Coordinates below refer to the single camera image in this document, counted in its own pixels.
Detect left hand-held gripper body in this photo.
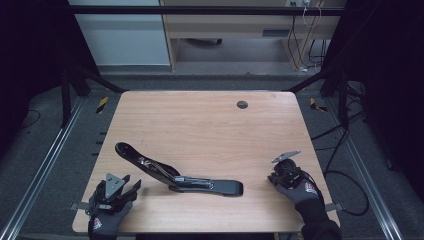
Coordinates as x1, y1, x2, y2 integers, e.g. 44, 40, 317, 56
89, 172, 138, 214

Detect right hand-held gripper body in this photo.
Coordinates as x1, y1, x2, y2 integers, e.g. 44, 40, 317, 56
267, 150, 304, 190

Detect black stapler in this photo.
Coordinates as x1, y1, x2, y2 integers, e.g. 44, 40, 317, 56
114, 142, 244, 198

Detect person's right hand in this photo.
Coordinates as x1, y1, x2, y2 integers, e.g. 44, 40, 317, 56
274, 178, 323, 206

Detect grey tape tab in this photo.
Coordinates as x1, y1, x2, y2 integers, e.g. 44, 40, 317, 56
69, 201, 93, 212
324, 202, 344, 213

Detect yellow black striped tape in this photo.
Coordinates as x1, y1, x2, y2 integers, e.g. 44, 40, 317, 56
309, 97, 328, 113

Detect white cabinet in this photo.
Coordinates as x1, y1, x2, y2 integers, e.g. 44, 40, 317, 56
68, 0, 171, 67

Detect black curtain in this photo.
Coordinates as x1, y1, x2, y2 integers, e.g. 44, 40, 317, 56
0, 0, 99, 158
321, 0, 424, 194

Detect light wooden desk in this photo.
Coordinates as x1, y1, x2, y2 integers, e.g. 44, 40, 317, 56
159, 0, 348, 71

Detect black floor cable bundle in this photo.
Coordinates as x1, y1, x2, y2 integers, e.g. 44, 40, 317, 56
311, 83, 367, 172

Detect aluminium floor rail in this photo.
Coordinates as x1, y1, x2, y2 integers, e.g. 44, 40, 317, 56
324, 98, 404, 240
0, 96, 86, 240

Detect yellow-handled tool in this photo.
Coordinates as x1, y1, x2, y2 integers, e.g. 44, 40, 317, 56
95, 96, 110, 115

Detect black looped floor cable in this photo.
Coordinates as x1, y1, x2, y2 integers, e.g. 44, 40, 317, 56
324, 169, 370, 217

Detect black frame strut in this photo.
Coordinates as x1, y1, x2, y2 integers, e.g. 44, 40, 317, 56
60, 64, 128, 128
283, 66, 350, 128

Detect thin black floor cable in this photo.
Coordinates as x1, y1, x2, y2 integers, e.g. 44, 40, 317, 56
19, 109, 42, 130

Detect black hanging cables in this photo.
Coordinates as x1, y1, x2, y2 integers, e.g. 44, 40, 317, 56
288, 14, 331, 72

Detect white hanging cable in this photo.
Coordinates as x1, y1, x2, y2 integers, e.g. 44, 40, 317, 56
302, 0, 323, 28

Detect black horizontal frame bar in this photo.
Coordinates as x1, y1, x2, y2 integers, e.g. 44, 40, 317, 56
68, 5, 348, 16

